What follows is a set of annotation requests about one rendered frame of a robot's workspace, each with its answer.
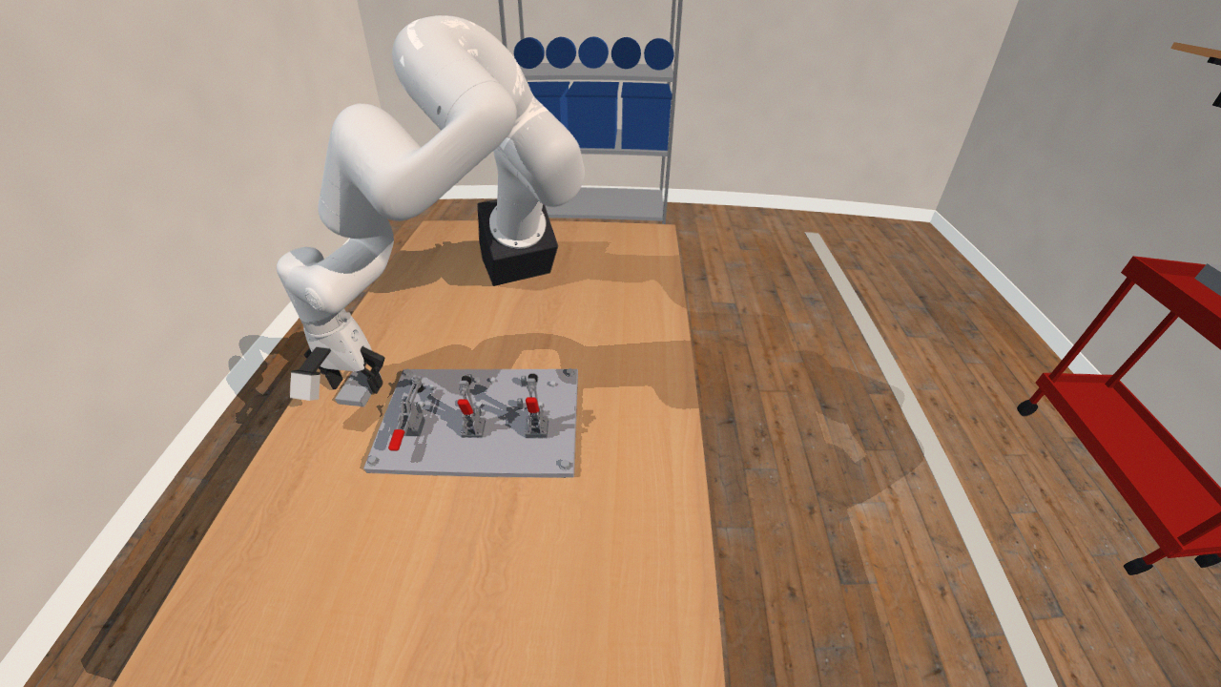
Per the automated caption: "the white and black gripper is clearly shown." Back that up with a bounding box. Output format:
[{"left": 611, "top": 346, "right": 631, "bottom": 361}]
[{"left": 303, "top": 316, "right": 385, "bottom": 394}]

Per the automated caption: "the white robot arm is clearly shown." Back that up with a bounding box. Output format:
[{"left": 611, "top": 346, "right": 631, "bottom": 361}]
[{"left": 277, "top": 15, "right": 585, "bottom": 336}]

